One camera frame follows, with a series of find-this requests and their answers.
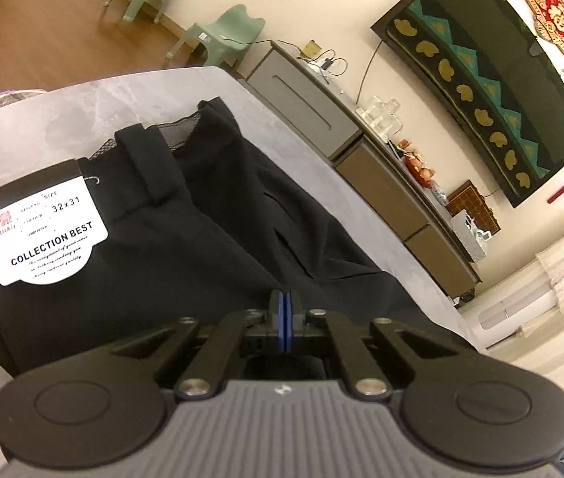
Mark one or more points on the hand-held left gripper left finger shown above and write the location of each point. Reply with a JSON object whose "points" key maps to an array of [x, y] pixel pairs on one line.
{"points": [[278, 321]]}

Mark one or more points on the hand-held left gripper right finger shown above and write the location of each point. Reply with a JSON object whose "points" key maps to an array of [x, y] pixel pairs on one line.
{"points": [[291, 321]]}

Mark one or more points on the black pants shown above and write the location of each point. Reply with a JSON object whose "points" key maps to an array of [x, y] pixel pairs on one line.
{"points": [[202, 239]]}

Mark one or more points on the dark basket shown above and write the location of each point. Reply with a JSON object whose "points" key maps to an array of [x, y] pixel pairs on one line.
{"points": [[465, 295]]}

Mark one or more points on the grey desk organizer box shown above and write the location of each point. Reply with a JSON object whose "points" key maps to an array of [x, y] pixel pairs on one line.
{"points": [[468, 241]]}

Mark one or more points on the red plate of fruit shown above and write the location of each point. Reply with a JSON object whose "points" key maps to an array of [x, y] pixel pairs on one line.
{"points": [[420, 169]]}

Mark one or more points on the brown wooden grid board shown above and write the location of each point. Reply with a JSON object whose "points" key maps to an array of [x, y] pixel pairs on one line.
{"points": [[466, 199]]}

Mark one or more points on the long grey brown sideboard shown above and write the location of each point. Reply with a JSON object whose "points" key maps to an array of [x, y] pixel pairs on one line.
{"points": [[306, 104]]}

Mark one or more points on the white standing air conditioner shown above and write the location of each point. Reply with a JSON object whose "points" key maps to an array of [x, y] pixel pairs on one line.
{"points": [[511, 313]]}

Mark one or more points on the tray of clear glass cups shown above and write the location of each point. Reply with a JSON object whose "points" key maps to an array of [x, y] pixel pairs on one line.
{"points": [[379, 117]]}

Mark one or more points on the white paper hang tag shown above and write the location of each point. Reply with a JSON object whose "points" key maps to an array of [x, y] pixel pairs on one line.
{"points": [[42, 229]]}

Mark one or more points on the small yellow cup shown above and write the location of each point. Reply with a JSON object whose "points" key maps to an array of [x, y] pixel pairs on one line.
{"points": [[310, 49]]}

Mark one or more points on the purple mesh bag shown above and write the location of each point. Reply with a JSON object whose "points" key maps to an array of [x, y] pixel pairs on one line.
{"points": [[3, 99]]}

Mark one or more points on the round red gold wall ornament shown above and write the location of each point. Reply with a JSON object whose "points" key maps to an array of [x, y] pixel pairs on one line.
{"points": [[553, 17]]}

